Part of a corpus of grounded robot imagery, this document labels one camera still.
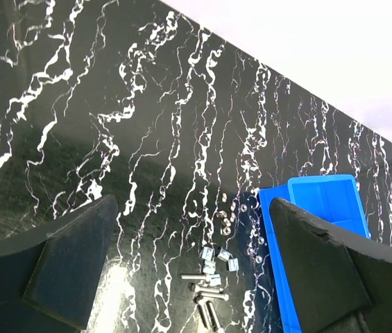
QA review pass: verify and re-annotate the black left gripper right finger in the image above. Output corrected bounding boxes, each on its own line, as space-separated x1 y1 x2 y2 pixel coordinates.
269 198 392 332

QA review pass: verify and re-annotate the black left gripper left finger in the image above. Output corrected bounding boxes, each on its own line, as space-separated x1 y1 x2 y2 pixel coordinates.
0 195 118 332

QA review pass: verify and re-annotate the silver T-nut three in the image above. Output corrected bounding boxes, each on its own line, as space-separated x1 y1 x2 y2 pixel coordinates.
228 258 239 272

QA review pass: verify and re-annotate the silver T-nut two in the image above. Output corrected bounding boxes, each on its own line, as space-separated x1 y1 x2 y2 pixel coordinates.
216 248 231 262

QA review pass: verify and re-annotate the silver T-nut five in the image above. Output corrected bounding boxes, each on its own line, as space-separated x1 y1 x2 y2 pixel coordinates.
207 274 222 287

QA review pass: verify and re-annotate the silver bolt five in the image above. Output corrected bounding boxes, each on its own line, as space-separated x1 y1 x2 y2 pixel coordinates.
206 300 224 333

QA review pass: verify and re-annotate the silver T-nut four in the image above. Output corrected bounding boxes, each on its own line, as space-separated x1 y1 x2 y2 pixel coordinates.
202 260 216 275

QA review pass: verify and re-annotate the silver bolt three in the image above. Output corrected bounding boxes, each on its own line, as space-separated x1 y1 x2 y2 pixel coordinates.
198 291 230 301

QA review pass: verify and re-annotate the silver T-nut one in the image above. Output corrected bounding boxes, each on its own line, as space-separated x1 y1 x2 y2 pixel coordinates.
200 246 214 261

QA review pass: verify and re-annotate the silver bolt four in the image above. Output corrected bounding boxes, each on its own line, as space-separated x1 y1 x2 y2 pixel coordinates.
194 296 212 330

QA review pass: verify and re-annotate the silver bolt one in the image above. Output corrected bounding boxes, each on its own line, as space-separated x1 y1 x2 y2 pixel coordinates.
180 274 207 280

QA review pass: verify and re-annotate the silver bolt two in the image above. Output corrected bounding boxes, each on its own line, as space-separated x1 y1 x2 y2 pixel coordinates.
190 283 223 294

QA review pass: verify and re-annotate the small hex nut six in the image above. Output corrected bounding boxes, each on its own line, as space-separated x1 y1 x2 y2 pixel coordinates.
255 255 263 264

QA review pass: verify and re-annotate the blue plastic divided bin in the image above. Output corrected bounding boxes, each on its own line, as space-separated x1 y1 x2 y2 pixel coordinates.
259 174 370 332

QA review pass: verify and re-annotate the small hex nut three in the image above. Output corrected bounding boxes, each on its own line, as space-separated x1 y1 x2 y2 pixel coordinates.
221 226 231 236

